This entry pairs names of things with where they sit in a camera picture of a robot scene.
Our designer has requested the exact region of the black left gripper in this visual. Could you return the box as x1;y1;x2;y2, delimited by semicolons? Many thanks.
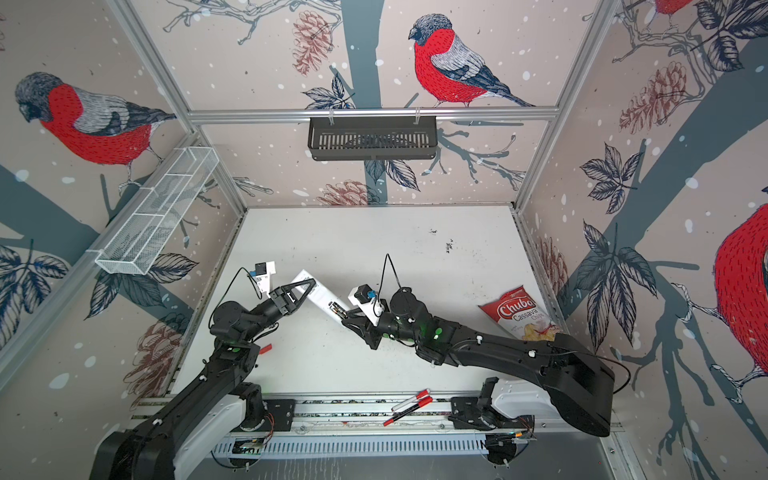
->
241;281;314;346

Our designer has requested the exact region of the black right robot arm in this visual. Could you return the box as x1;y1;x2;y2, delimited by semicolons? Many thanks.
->
328;285;615;437

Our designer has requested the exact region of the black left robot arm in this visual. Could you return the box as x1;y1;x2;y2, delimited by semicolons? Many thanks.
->
90;278;316;479

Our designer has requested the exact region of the red marker pen upper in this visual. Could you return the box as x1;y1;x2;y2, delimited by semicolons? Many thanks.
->
391;389;430;412

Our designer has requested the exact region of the red marker pen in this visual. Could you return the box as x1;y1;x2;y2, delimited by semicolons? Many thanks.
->
391;389;430;412
383;396;433;427

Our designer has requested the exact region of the red marker pen lower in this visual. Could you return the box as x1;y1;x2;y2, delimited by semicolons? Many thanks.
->
383;396;433;427

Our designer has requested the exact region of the red chips bag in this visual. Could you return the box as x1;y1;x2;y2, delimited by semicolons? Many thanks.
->
479;286;562;341

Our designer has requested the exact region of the aluminium horizontal crossbar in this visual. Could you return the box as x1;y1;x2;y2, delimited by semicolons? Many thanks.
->
187;106;560;125

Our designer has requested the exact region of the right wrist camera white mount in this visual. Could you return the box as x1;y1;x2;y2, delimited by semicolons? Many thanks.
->
348;284;384;326

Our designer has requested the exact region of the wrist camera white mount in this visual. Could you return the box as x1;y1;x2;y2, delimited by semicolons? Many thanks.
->
248;261;276;298
348;284;384;326

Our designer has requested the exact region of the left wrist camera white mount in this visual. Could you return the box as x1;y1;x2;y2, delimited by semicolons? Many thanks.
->
248;261;276;298

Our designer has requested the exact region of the black right camera cable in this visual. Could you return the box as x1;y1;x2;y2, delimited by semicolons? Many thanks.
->
376;253;404;295

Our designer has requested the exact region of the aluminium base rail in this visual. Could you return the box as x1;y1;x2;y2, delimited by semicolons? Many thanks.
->
175;391;588;470

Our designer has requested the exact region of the white wire mesh basket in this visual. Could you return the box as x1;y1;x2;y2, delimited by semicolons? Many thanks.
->
95;146;219;275

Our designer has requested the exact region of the black wall basket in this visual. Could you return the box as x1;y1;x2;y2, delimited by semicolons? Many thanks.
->
307;116;438;161

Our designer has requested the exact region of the aluminium frame corner post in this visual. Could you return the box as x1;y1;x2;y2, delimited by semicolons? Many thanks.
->
107;0;248;217

